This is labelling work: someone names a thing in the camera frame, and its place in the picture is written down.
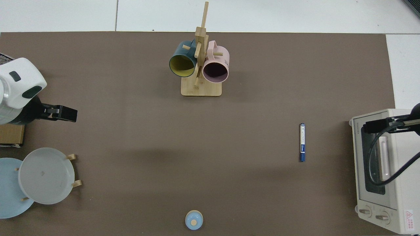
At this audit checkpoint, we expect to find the pink cup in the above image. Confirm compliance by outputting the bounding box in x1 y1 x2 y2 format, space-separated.
202 40 230 84

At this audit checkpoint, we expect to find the wooden cup stand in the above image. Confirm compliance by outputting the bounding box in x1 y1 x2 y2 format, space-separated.
181 2 222 97

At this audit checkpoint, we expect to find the small blue round thing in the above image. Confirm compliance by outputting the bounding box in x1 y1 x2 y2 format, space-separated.
185 210 204 230

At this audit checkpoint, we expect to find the dark grey panel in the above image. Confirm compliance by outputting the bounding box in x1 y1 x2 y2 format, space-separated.
403 0 420 17

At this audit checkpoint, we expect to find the blue and white marker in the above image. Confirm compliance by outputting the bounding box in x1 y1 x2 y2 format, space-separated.
299 123 306 163

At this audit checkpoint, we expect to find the dark teal cup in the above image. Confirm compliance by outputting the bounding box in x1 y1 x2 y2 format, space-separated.
169 40 198 78

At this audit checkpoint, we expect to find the wire basket with wooden floor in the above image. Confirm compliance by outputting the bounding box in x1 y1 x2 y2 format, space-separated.
0 52 26 148

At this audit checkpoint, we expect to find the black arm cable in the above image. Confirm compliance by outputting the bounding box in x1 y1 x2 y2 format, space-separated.
368 115 420 187

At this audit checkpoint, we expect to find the pale toaster oven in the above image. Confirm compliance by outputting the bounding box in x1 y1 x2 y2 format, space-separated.
349 109 420 235

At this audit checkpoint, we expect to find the grey plate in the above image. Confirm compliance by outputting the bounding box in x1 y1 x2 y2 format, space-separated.
18 147 75 205

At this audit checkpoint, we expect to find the brown table cloth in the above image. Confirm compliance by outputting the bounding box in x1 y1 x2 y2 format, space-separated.
0 31 396 236

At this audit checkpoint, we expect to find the wooden plate rack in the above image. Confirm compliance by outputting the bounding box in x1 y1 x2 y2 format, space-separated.
15 153 82 201

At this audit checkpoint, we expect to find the light blue plate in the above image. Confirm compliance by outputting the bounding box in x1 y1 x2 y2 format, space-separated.
0 158 35 219

